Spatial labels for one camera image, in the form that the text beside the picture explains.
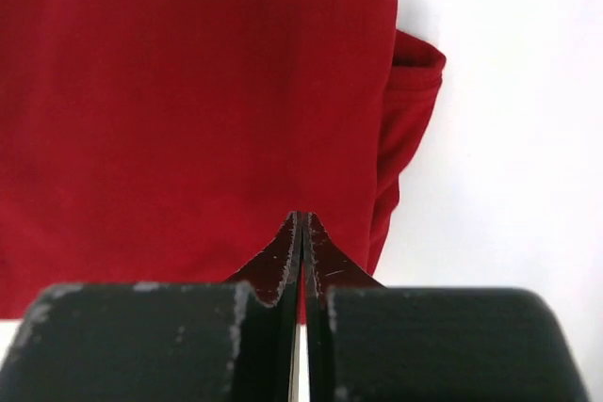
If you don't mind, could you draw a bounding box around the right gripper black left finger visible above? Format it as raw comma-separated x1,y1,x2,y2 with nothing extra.
1,213,302,401

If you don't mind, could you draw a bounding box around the red t shirt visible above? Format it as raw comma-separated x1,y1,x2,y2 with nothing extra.
1,0,446,319

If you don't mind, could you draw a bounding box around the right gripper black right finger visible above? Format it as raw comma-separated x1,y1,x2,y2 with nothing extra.
301,214,589,402

